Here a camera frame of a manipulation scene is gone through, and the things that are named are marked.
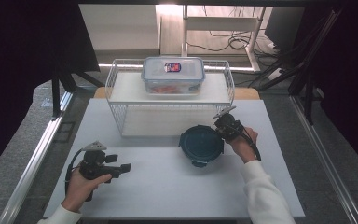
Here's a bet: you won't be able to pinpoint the dark round food container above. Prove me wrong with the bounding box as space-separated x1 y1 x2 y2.
178 124 226 169

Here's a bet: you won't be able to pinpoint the black curtain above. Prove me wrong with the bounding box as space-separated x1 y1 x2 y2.
292 0 358 179
0 0 101 182

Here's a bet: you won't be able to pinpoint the right hand-held gripper cable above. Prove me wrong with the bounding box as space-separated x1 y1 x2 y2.
238 125 262 162

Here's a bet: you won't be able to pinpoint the clear rectangular food container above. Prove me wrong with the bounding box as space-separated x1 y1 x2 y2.
140 55 206 97

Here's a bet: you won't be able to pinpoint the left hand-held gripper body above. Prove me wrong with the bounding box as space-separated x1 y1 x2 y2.
78 141 114 202

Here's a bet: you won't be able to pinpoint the person's left hand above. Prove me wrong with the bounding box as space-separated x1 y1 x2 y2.
61 169 113 215

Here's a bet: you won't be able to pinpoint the aluminium rail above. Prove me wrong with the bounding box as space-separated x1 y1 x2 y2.
288 94 358 224
0 91 75 224

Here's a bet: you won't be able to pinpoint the black metal stand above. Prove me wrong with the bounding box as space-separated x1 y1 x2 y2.
50 65 105 119
249 8 344 126

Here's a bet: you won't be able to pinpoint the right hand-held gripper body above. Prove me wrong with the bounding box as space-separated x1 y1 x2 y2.
212 105 246 144

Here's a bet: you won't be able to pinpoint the white cabinet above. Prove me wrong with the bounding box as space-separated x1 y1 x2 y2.
78 4 162 52

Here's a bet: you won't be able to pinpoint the person's right hand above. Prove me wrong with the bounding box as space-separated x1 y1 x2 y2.
227 126 260 164

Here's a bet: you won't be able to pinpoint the white wire shelf rack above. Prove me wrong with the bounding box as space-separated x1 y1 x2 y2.
104 58 236 139

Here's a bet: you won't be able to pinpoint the white desk frame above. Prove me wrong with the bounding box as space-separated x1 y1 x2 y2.
181 4 268 73

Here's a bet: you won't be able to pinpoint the black floor cables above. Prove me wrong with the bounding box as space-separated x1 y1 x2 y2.
186 5 282 61

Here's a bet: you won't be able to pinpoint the hand-held gripper cable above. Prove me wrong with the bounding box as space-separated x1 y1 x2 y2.
238 125 262 162
63 147 86 196

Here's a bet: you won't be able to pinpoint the wooden table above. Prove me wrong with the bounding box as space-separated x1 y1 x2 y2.
92 86 261 101

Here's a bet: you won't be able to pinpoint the left hand-held gripper cable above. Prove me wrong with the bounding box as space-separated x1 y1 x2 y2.
63 147 86 196

